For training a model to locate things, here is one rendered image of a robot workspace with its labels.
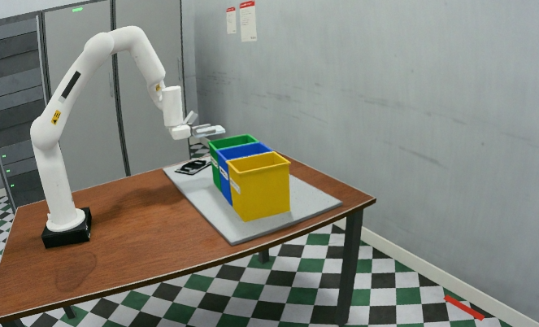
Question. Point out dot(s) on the blue bin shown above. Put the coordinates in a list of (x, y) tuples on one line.
[(236, 152)]

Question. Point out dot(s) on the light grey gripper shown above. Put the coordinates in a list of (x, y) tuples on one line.
[(183, 131)]

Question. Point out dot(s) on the yellow open-top bin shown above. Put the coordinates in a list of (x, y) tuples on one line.
[(259, 185)]

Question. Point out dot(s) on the green open-top bin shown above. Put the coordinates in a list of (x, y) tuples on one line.
[(222, 143)]

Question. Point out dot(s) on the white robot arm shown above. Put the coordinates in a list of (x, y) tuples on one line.
[(47, 129)]

